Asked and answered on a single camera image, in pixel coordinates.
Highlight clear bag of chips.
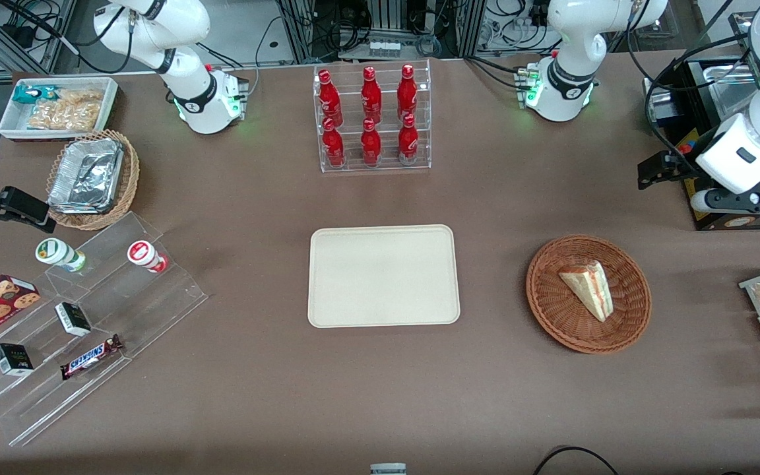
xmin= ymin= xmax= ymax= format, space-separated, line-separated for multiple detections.
xmin=27 ymin=89 xmax=106 ymax=131

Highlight steel warmer pan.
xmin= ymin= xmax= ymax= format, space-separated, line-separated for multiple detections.
xmin=703 ymin=64 xmax=760 ymax=125

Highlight clear acrylic stepped shelf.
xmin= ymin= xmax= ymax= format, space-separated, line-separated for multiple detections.
xmin=0 ymin=211 xmax=209 ymax=448

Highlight red lid yogurt cup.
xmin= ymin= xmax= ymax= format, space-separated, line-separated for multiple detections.
xmin=127 ymin=240 xmax=170 ymax=274

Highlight black food warmer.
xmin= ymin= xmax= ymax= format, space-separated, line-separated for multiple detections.
xmin=643 ymin=10 xmax=760 ymax=232

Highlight black cable loop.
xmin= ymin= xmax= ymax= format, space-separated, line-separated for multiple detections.
xmin=532 ymin=446 xmax=619 ymax=475

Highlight white rectangular snack tray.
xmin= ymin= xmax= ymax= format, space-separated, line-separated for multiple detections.
xmin=0 ymin=76 xmax=120 ymax=143

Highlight brown wicker basket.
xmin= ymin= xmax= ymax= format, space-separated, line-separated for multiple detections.
xmin=526 ymin=235 xmax=652 ymax=355

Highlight clear acrylic bottle rack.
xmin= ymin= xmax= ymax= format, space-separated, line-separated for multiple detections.
xmin=313 ymin=59 xmax=432 ymax=174

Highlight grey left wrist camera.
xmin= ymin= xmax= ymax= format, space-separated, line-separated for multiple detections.
xmin=691 ymin=187 xmax=760 ymax=216

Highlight green snack packet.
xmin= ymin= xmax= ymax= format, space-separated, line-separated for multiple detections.
xmin=12 ymin=84 xmax=59 ymax=106

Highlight white power strip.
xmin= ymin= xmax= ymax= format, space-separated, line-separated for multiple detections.
xmin=365 ymin=38 xmax=402 ymax=59

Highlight red drink bottle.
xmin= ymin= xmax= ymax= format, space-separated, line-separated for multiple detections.
xmin=322 ymin=117 xmax=346 ymax=168
xmin=317 ymin=69 xmax=344 ymax=127
xmin=397 ymin=64 xmax=418 ymax=120
xmin=361 ymin=66 xmax=383 ymax=123
xmin=398 ymin=113 xmax=420 ymax=164
xmin=360 ymin=117 xmax=382 ymax=166

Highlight triangular sandwich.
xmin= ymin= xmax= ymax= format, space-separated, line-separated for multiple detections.
xmin=558 ymin=260 xmax=614 ymax=323

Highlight stack of foil trays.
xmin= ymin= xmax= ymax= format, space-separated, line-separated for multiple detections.
xmin=48 ymin=137 xmax=125 ymax=215

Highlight light wicker basket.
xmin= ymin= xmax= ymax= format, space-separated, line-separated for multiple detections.
xmin=46 ymin=129 xmax=141 ymax=232

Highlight beige plastic tray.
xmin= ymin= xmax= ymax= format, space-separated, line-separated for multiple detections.
xmin=307 ymin=224 xmax=461 ymax=329

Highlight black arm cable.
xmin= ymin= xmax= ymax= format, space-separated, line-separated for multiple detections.
xmin=627 ymin=0 xmax=760 ymax=164

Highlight green lid yogurt cup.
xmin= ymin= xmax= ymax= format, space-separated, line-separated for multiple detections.
xmin=35 ymin=237 xmax=88 ymax=273

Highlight small black white box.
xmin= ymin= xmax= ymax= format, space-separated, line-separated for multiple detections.
xmin=54 ymin=301 xmax=92 ymax=338

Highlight aluminium frame structure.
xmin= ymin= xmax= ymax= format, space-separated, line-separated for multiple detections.
xmin=276 ymin=0 xmax=488 ymax=64

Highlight snickers chocolate bar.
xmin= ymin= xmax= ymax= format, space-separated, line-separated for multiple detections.
xmin=60 ymin=334 xmax=123 ymax=381

